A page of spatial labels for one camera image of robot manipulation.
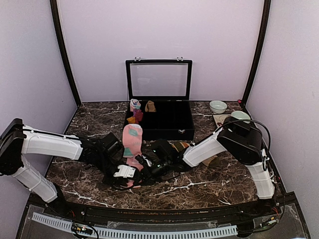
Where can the rolled orange sock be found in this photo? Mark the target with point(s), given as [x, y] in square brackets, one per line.
[132, 120]

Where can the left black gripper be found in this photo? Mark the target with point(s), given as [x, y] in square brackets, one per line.
[119, 180]

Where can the pink patterned sock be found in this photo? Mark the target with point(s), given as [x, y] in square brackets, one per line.
[132, 142]

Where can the black frame post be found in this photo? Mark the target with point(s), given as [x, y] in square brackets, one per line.
[63, 51]
[258, 52]

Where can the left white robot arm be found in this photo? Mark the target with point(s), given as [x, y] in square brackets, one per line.
[18, 140]

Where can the small circuit board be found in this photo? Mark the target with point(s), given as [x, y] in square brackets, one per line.
[79, 228]

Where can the rolled brown sock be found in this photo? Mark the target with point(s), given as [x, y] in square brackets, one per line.
[150, 107]

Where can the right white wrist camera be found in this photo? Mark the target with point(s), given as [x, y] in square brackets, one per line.
[147, 161]

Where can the striped brown beige sock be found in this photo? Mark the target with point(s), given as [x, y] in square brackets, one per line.
[209, 160]

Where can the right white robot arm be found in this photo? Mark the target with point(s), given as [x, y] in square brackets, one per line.
[239, 137]

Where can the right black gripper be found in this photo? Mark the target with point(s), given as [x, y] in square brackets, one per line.
[148, 176]

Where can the right black frame post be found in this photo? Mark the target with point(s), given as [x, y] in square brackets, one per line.
[258, 52]

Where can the rolled pink white sock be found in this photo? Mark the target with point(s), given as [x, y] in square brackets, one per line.
[134, 104]

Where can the left black frame post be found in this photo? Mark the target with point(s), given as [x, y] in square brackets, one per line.
[63, 51]

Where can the white slotted cable duct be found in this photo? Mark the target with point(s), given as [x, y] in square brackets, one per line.
[117, 230]

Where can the rolled purple red sock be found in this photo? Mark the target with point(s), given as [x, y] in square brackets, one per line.
[138, 114]

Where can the black glass-lid storage box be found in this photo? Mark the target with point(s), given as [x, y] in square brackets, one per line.
[166, 82]

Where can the near pale green bowl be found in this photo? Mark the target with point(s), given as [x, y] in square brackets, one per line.
[240, 115]

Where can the floral square plate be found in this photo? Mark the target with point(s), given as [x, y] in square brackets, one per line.
[220, 118]

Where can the pale green bowl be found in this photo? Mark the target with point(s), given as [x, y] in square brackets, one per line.
[240, 115]
[218, 107]

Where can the far pale green bowl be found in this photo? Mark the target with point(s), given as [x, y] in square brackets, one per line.
[218, 107]

